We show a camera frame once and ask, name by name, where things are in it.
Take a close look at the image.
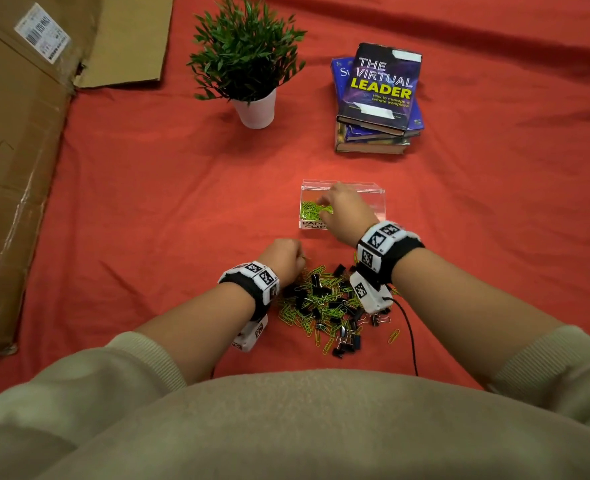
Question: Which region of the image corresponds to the blue book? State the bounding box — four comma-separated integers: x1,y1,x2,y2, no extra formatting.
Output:
330,56,426,143

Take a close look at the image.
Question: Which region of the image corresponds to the black wristband with marker tiles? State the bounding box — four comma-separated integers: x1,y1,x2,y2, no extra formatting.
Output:
356,220,426,287
218,261,281,323

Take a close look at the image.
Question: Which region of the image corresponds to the brown book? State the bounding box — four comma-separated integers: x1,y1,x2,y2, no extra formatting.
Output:
334,122,412,156

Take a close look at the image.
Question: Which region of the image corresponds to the person's left forearm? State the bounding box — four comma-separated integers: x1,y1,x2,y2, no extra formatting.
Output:
134,282,256,385

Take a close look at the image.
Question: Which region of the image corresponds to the person's right forearm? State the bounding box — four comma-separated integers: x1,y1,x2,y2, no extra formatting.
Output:
391,248,566,391

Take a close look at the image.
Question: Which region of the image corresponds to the person's right hand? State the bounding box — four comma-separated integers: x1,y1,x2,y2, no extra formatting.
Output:
316,182,381,248

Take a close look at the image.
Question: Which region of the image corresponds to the beige sweater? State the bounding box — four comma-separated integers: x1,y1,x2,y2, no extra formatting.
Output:
0,324,590,480

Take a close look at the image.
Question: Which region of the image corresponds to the brown cardboard box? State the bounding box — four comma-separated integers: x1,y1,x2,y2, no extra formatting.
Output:
0,0,175,357

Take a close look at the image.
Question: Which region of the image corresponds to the black cable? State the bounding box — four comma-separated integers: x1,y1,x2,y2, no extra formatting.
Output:
382,296,420,377

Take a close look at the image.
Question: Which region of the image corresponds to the white shipping label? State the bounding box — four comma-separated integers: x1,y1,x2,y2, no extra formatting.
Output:
14,2,72,65

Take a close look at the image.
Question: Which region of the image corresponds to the person's left hand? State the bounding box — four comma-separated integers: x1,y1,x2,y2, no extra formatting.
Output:
257,238,307,289

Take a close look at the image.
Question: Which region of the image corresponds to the red cloth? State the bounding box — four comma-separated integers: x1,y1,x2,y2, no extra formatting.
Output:
0,0,590,411

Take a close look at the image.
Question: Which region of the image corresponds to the dark purple book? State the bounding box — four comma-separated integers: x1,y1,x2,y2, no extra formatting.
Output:
336,42,424,137

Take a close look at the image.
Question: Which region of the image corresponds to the green plant in white pot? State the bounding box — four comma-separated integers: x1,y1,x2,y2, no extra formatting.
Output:
186,0,308,131

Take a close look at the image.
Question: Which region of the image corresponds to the pile of green paper clips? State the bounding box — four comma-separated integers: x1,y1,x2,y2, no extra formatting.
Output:
300,197,335,223
276,264,402,355

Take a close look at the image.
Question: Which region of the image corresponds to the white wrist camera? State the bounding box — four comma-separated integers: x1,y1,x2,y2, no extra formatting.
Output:
231,314,270,353
348,271,394,315

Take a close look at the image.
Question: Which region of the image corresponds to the clear two-compartment plastic box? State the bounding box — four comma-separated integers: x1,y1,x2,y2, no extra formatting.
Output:
298,180,387,231

